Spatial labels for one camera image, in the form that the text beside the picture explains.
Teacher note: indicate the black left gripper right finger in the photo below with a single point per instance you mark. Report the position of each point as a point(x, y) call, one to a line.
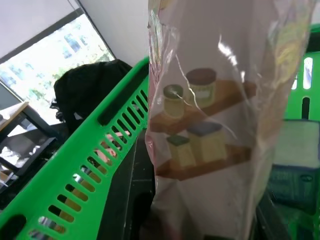
point(270, 225)

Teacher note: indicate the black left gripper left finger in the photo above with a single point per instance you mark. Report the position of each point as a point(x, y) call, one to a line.
point(130, 200)

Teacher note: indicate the pink plastic bag jar print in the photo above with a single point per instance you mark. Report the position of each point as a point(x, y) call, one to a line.
point(212, 55)

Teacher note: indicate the green plastic slotted basket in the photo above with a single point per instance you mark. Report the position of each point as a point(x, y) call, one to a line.
point(50, 172)

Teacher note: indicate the yellow snack packet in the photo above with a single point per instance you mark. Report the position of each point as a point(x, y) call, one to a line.
point(80, 190)

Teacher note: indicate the pink snack packet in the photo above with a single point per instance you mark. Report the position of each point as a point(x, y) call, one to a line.
point(110, 152)

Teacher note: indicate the white and teal box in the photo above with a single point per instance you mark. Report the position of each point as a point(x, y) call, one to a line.
point(297, 155)

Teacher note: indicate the black fabric bag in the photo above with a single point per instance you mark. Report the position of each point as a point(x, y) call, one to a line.
point(85, 92)

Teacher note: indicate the black desk with wooden top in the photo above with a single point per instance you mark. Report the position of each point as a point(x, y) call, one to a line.
point(22, 140)

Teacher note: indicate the black frame window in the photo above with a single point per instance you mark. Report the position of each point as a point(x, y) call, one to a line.
point(50, 65)

